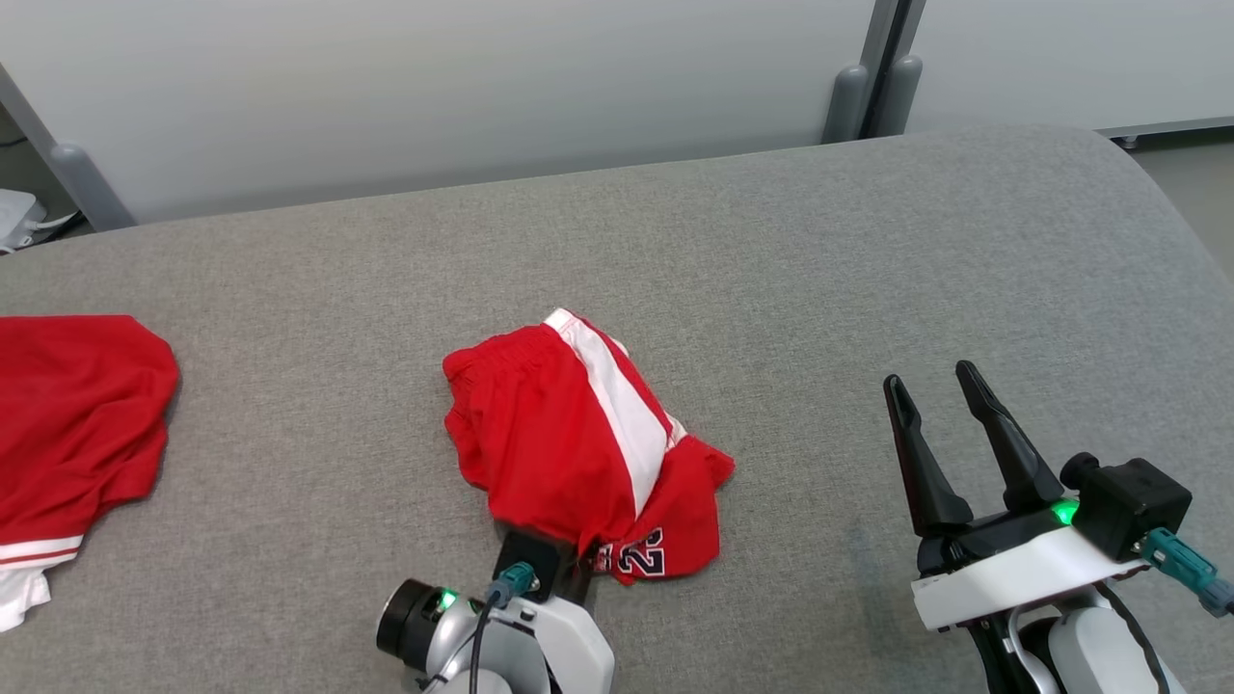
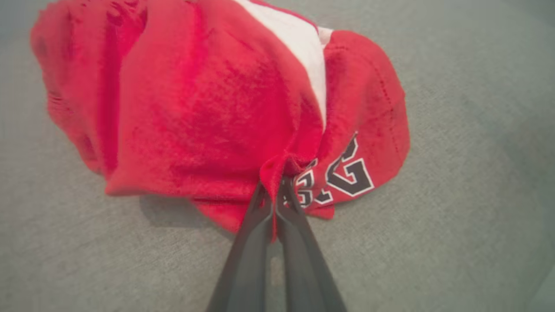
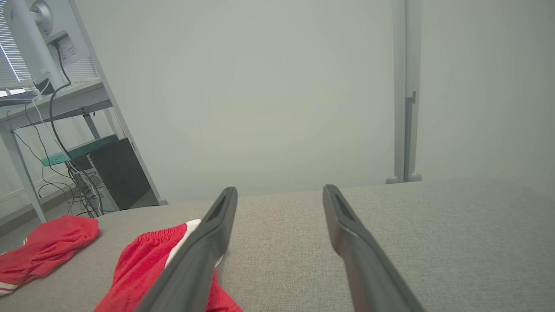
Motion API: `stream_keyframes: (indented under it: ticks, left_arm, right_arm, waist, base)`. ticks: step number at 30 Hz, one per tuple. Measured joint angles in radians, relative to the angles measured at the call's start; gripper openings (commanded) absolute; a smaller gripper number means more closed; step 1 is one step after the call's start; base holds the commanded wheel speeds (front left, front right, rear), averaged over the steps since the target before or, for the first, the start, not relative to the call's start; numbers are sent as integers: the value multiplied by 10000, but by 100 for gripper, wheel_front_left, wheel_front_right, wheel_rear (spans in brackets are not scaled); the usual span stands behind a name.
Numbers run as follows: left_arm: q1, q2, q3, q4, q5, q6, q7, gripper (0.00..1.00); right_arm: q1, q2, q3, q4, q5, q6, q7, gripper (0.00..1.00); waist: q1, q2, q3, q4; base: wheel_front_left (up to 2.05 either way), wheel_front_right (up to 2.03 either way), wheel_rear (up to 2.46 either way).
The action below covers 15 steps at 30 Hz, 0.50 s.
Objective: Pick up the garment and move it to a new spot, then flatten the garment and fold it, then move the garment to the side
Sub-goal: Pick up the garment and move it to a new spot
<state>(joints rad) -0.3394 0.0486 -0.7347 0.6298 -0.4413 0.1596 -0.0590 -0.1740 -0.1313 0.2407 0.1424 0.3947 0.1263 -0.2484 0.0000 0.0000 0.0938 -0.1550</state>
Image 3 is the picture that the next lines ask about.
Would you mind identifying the red shorts with white stripe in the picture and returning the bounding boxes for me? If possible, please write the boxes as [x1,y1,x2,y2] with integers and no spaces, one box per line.
[95,219,243,312]

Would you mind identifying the white computer monitor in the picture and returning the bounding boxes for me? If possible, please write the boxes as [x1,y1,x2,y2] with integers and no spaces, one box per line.
[0,0,98,94]

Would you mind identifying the grey partition post double foot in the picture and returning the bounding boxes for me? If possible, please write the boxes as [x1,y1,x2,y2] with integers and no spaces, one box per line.
[385,0,422,185]

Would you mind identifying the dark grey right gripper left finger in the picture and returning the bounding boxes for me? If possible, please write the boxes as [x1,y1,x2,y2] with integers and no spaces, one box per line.
[135,187,238,312]

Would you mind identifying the white metal desk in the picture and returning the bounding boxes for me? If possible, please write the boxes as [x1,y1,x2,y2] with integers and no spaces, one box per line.
[0,78,114,224]

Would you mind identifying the black monitor cable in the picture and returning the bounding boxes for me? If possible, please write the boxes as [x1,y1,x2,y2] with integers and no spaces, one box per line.
[49,42,74,163]

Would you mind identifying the green flat board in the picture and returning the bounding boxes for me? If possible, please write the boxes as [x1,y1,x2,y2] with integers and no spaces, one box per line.
[41,134,119,168]

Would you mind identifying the red shirt with white sleeves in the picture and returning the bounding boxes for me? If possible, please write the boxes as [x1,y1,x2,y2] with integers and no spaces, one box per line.
[0,215,101,296]

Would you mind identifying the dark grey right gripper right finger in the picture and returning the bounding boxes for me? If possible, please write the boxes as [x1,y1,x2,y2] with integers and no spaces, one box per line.
[323,184,426,312]

